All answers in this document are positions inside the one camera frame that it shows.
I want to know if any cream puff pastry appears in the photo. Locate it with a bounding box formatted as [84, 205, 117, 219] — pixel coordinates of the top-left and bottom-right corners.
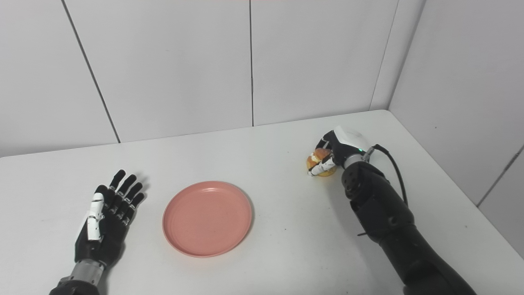
[306, 148, 337, 177]

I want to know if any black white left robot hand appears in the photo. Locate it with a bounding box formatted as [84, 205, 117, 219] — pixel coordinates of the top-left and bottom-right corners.
[74, 169, 146, 269]

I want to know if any pink round plate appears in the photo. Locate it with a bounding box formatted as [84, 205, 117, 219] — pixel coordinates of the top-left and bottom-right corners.
[162, 181, 253, 258]

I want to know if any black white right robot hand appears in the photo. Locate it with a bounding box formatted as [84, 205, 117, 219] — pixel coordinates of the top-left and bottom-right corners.
[308, 126, 371, 177]

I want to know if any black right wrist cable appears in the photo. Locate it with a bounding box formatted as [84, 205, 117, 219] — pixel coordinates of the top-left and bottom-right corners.
[362, 144, 409, 205]

